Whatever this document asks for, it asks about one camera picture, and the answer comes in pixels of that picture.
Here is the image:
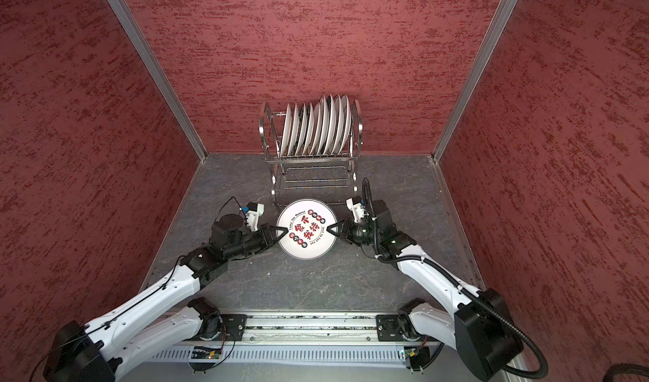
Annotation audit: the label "aluminium right corner post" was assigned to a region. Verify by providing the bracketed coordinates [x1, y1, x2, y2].
[432, 0, 519, 164]

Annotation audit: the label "aluminium left corner post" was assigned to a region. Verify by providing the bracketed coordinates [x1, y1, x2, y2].
[106, 0, 209, 163]

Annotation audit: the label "black cable bottom right corner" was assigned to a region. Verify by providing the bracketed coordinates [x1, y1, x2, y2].
[601, 362, 649, 382]

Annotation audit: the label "small circuit board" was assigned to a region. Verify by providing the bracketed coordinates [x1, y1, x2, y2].
[190, 347, 223, 361]
[401, 347, 430, 372]

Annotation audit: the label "aluminium corner post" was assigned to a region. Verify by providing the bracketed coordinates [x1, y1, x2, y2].
[106, 0, 209, 163]
[432, 0, 519, 164]

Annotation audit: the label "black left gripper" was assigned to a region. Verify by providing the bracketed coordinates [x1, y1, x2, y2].
[225, 223, 289, 260]

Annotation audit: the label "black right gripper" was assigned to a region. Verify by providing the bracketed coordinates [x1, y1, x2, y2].
[325, 216, 380, 246]

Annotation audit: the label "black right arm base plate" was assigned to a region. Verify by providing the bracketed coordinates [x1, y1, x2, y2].
[375, 314, 423, 342]

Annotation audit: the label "stainless steel dish rack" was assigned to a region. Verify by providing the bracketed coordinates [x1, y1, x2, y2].
[259, 98, 363, 206]

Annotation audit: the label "black corrugated right cable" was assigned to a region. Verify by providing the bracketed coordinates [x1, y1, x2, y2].
[361, 177, 549, 380]

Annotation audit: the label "white plate red characters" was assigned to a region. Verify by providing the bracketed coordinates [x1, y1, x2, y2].
[277, 199, 337, 260]

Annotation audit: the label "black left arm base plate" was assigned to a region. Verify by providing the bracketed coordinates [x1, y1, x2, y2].
[195, 314, 248, 342]

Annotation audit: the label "white plate leftmost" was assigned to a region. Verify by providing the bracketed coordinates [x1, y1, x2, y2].
[280, 104, 293, 157]

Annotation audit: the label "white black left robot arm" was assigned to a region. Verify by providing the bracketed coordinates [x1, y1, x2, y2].
[43, 211, 289, 381]

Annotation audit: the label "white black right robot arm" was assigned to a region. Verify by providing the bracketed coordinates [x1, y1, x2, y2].
[327, 196, 524, 381]

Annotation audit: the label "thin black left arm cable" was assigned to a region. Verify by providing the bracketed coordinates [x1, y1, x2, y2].
[28, 196, 244, 382]

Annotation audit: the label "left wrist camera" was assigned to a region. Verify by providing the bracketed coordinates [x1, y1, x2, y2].
[241, 202, 265, 233]

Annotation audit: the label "right small circuit board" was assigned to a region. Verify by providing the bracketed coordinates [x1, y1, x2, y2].
[401, 347, 430, 372]

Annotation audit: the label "white plate black emblem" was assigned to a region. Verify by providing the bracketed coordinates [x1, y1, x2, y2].
[339, 95, 353, 154]

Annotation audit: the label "left small circuit board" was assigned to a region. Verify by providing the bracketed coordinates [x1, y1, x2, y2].
[190, 347, 223, 361]

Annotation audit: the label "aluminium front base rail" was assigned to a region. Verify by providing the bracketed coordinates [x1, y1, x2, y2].
[139, 312, 456, 368]

